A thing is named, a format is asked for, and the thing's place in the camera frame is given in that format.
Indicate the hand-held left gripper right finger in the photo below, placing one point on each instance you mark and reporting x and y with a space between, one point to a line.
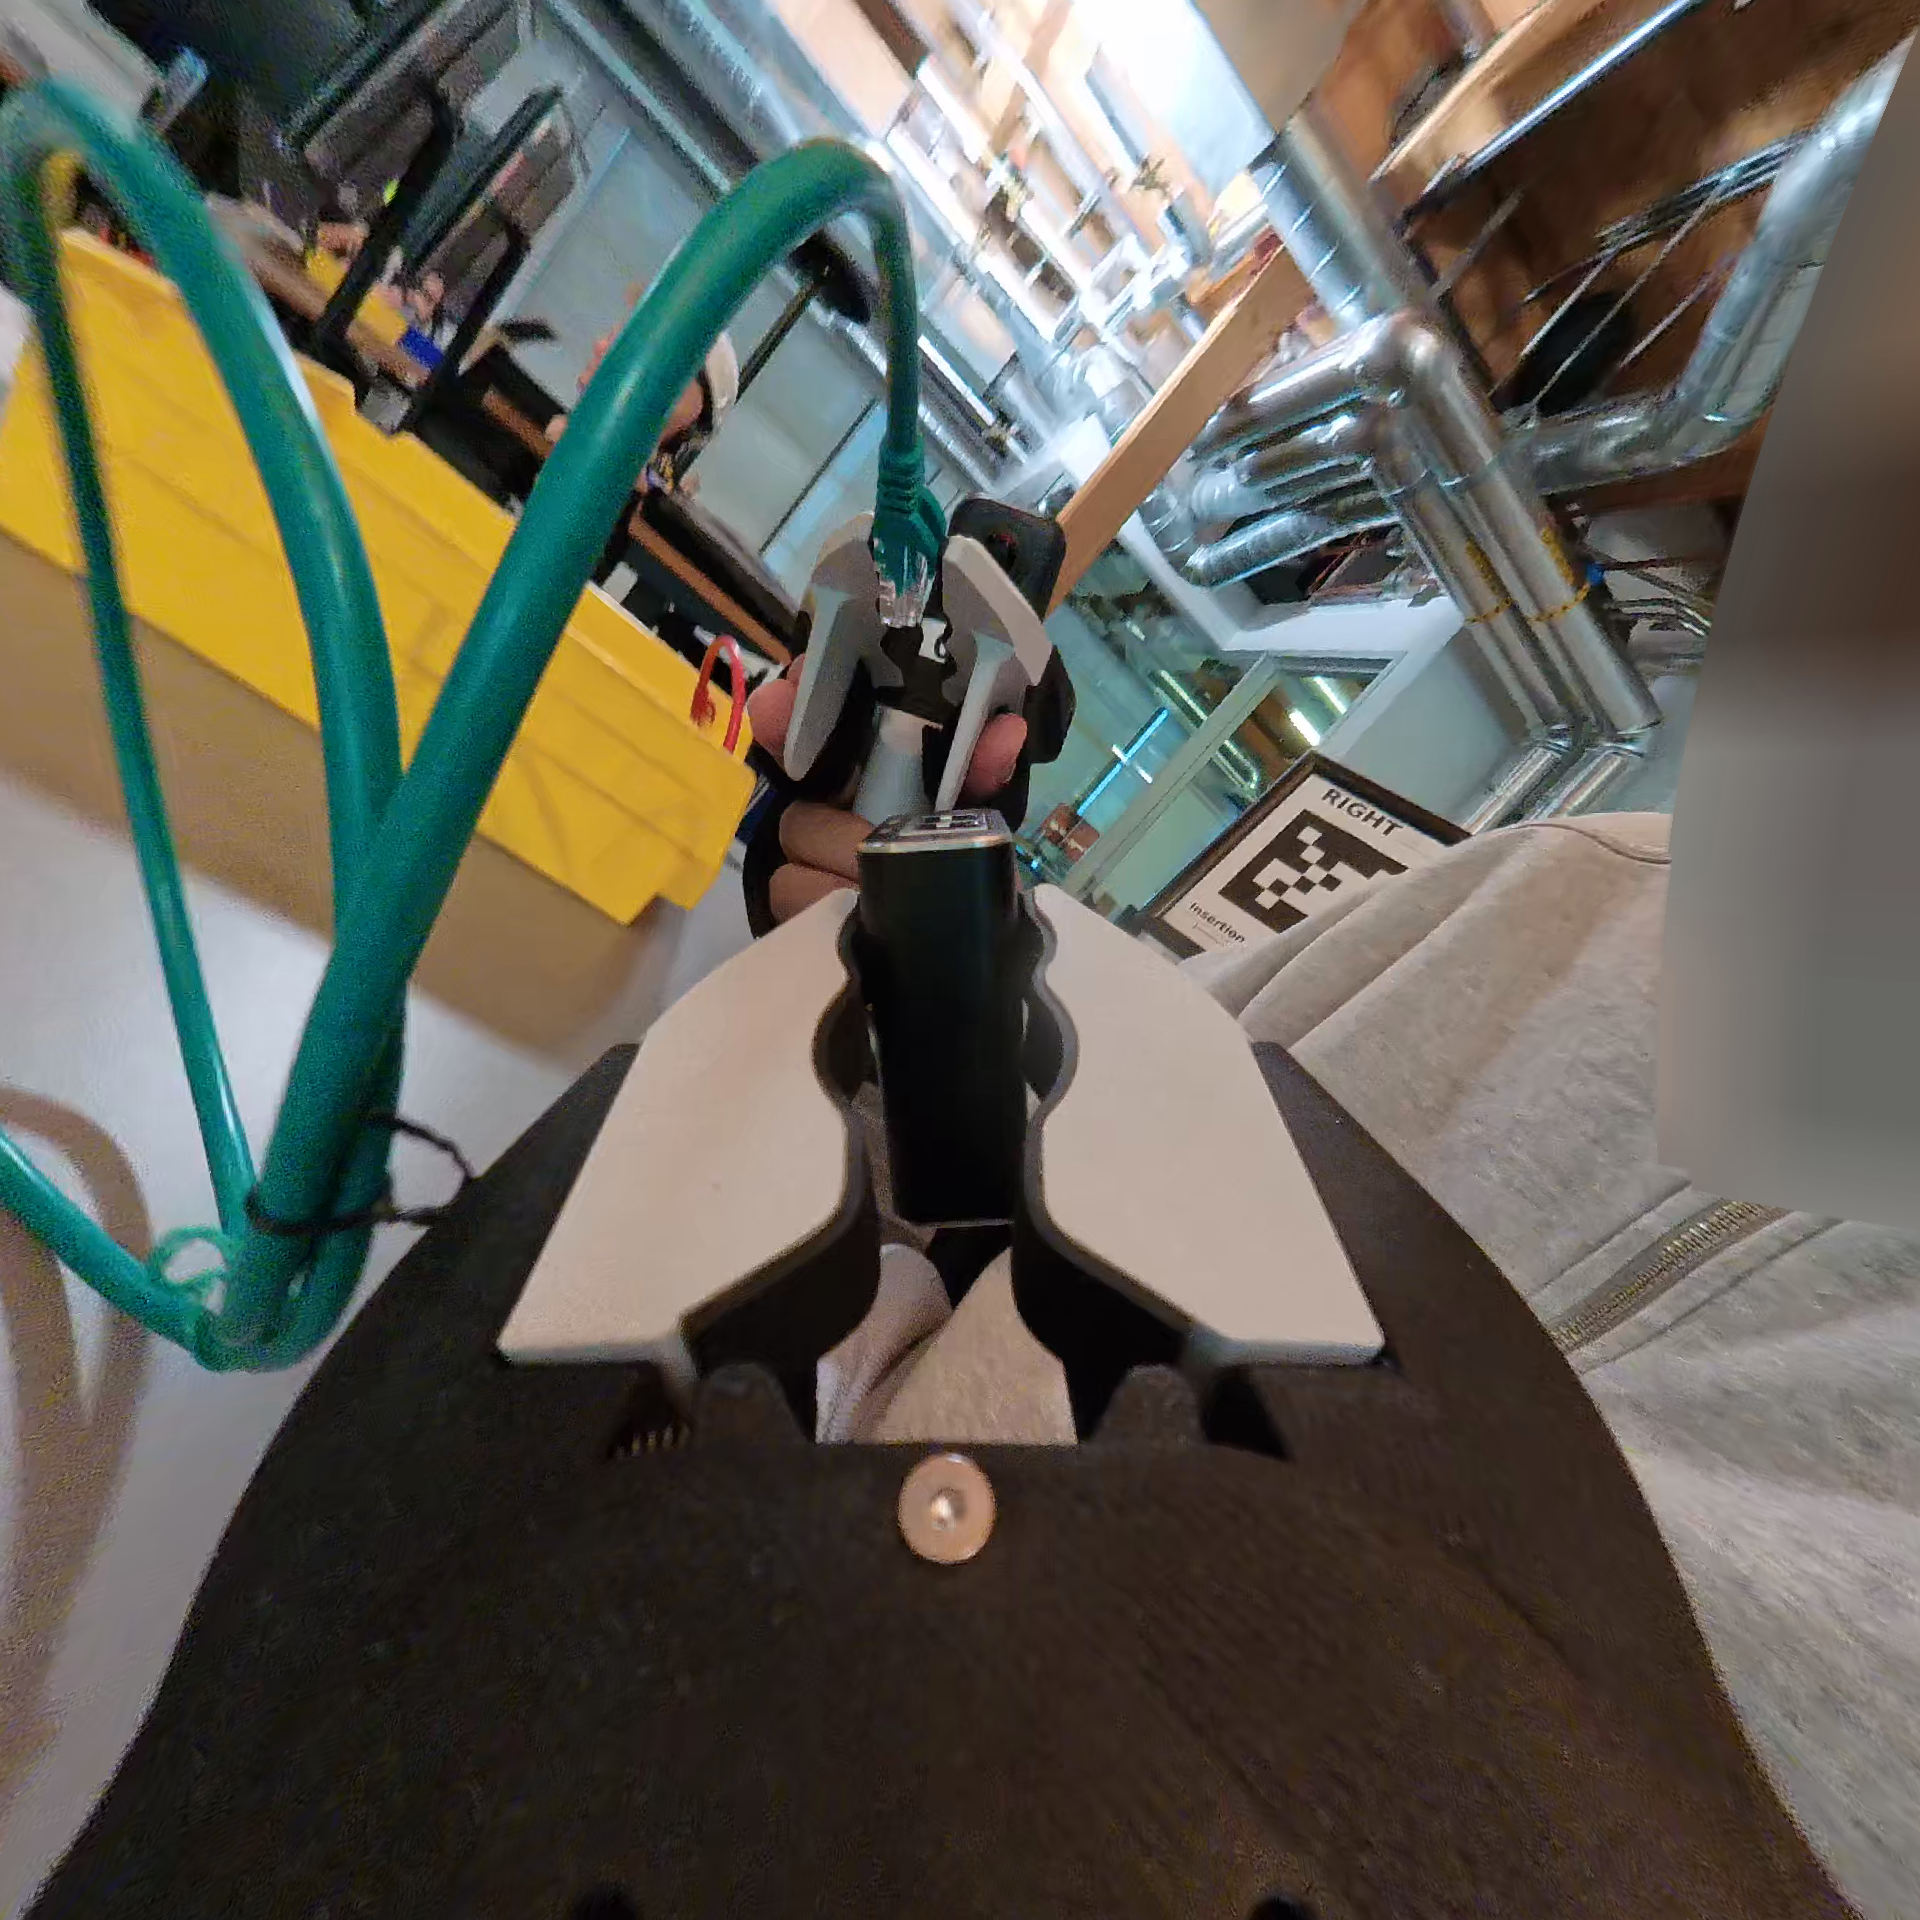
1188 1153

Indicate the person's right forearm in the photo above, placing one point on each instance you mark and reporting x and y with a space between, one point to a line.
1437 929

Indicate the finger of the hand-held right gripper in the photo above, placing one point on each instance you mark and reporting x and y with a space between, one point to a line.
826 645
1007 633

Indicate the person's right hand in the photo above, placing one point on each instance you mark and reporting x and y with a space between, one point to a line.
817 838

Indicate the yellow plastic bin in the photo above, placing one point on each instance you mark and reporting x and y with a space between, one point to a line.
539 688

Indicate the black port adapter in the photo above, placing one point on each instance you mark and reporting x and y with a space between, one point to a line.
945 1023

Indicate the wooden desk with black legs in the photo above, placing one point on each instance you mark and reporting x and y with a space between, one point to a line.
435 198

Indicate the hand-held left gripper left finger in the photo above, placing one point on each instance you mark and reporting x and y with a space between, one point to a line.
705 1153

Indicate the wooden beam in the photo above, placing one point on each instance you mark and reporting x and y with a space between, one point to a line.
1188 417

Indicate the silver ventilation ducts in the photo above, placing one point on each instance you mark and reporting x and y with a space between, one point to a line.
1426 438

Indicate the person's grey hoodie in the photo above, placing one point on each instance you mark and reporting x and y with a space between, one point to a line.
1697 1423

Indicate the framed tag board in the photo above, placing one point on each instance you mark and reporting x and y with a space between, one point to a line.
1305 881

